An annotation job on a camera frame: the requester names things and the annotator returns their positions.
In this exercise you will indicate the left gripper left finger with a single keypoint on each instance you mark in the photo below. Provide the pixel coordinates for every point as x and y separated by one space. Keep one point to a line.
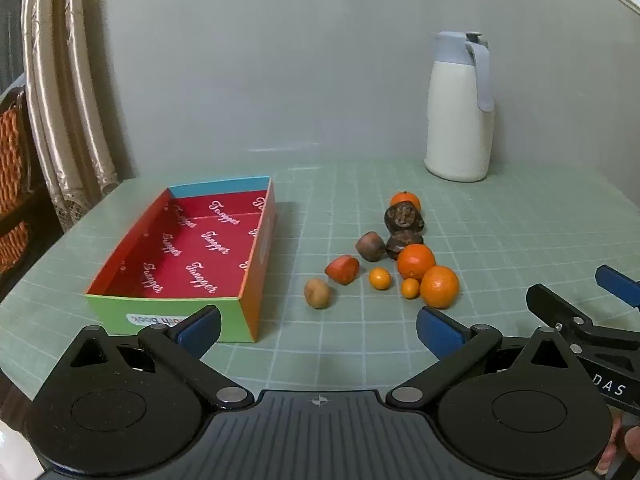
180 348

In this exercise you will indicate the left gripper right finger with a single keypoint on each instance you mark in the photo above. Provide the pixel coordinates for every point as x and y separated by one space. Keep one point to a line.
458 350

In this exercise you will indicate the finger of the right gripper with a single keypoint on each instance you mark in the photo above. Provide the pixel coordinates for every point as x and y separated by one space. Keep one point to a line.
619 285
557 313

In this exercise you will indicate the large front orange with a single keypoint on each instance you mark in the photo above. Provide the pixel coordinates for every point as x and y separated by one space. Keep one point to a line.
439 287

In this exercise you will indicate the small kumquat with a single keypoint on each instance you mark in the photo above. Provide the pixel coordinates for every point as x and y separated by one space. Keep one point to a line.
410 288
380 279

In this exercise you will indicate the dark mangosteen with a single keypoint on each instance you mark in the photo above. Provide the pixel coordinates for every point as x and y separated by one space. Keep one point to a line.
404 216
398 241

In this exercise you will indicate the dark red round fruit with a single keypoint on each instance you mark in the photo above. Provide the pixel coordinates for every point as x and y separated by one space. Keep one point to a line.
371 247

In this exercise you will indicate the red strawberry-like fruit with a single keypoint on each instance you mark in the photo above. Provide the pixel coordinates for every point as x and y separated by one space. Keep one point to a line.
343 269

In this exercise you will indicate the brown kiwi fruit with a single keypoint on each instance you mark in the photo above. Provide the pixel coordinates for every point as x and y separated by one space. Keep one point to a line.
317 293

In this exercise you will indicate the person's right hand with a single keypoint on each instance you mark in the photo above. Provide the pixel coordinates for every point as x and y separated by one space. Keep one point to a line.
625 437

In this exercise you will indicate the colourful cardboard box tray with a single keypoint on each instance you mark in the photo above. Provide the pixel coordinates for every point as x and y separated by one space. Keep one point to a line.
198 244

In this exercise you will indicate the green grid table mat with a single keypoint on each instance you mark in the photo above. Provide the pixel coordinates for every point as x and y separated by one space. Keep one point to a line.
104 408

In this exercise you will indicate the wooden sofa orange cushions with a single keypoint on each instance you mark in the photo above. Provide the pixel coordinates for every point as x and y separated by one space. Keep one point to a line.
25 200

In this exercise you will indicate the white thermos jug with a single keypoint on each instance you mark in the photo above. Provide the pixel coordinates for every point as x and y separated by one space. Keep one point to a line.
460 108

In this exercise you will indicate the beige satin curtain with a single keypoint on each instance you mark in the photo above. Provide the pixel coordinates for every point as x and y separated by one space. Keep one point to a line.
66 124

